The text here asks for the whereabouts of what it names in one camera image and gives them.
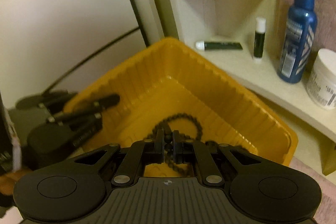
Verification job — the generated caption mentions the dark green bead necklace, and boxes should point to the dark green bead necklace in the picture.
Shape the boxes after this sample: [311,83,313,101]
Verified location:
[146,112,259,177]

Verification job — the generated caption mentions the orange plastic tray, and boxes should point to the orange plastic tray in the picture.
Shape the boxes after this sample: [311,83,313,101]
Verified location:
[64,38,298,165]

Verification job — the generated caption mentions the dark green small tube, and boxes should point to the dark green small tube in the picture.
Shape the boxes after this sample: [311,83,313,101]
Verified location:
[195,41,243,51]

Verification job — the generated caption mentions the green lip balm stick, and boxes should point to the green lip balm stick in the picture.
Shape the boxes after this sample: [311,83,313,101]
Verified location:
[253,17,266,63]

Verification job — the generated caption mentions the cream wooden shelf unit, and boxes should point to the cream wooden shelf unit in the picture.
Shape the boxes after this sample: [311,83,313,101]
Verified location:
[138,0,335,175]

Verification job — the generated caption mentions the white cream jar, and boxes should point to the white cream jar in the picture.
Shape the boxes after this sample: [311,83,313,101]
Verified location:
[306,48,336,110]

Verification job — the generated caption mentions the blue spray bottle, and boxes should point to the blue spray bottle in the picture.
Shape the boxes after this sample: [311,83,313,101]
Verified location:
[277,0,318,84]

